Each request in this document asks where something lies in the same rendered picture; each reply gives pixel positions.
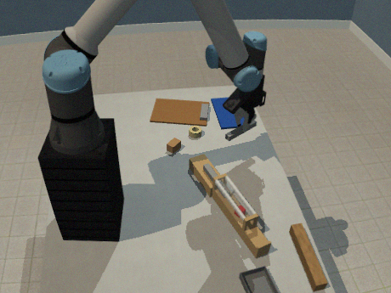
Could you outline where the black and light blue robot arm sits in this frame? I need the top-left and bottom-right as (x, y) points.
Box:
(42, 0), (267, 155)

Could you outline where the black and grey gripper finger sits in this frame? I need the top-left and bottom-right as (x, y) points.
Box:
(234, 107), (246, 127)
(242, 104), (257, 132)

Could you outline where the small tan wooden block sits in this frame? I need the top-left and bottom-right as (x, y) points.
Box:
(167, 138), (181, 154)

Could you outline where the cream ring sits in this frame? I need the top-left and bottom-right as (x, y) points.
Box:
(189, 126), (201, 138)

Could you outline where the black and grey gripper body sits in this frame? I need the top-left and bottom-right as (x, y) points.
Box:
(241, 75), (266, 111)

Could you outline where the brown wooden bar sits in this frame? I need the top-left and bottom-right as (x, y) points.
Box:
(289, 223), (328, 291)

